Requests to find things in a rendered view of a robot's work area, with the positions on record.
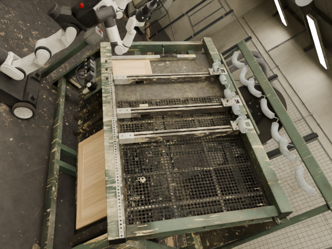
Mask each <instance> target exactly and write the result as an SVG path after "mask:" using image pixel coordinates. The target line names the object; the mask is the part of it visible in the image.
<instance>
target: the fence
mask: <svg viewBox="0 0 332 249"><path fill-rule="evenodd" d="M188 55H189V56H187V57H185V54H180V55H177V57H163V58H160V55H132V56H112V60H149V61H161V60H196V56H191V54H188ZM194 55H195V54H194Z"/></svg>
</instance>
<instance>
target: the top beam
mask: <svg viewBox="0 0 332 249"><path fill-rule="evenodd" d="M203 44H204V45H203V49H204V51H205V53H206V56H207V58H208V61H209V63H210V65H211V68H212V64H213V63H215V62H217V60H218V61H221V58H220V56H219V54H218V52H217V50H216V48H215V46H214V44H213V41H212V39H211V38H203ZM219 76H221V75H216V79H217V82H218V84H219V86H220V88H221V91H222V93H223V95H224V90H225V89H229V90H230V92H234V93H235V91H236V90H235V88H234V86H233V83H232V81H231V79H230V77H229V75H228V74H226V75H224V76H225V77H226V79H227V83H228V84H229V85H230V86H229V85H228V84H221V82H220V80H219ZM228 87H229V88H228ZM224 98H225V96H224ZM229 109H230V112H231V114H232V116H233V119H234V121H235V120H236V119H237V118H238V117H240V116H242V115H241V114H243V115H245V116H246V114H247V113H246V111H245V109H244V106H243V105H241V106H239V109H240V110H241V111H240V113H241V114H238V115H235V114H234V113H233V111H232V106H230V108H229ZM247 131H249V132H251V133H249V132H246V133H242V132H240V131H239V133H240V135H241V137H242V140H243V142H244V144H245V147H246V149H247V151H248V154H249V156H250V158H251V161H252V163H253V165H254V168H255V170H256V172H257V175H258V177H259V179H260V182H261V184H262V186H263V189H264V191H265V193H266V196H267V198H268V200H269V203H270V205H271V206H273V205H274V206H275V207H276V210H277V212H278V214H279V215H278V216H276V218H280V217H287V216H289V215H290V214H291V213H292V212H293V209H292V207H291V205H290V203H289V200H288V198H287V196H286V194H285V192H284V190H283V188H282V186H281V184H280V182H279V180H278V177H277V175H276V173H275V171H274V169H273V167H272V165H271V163H270V161H269V159H268V157H267V154H266V152H265V150H264V148H263V146H262V144H261V142H260V140H259V138H258V136H257V134H256V132H255V130H254V128H252V129H248V130H247Z"/></svg>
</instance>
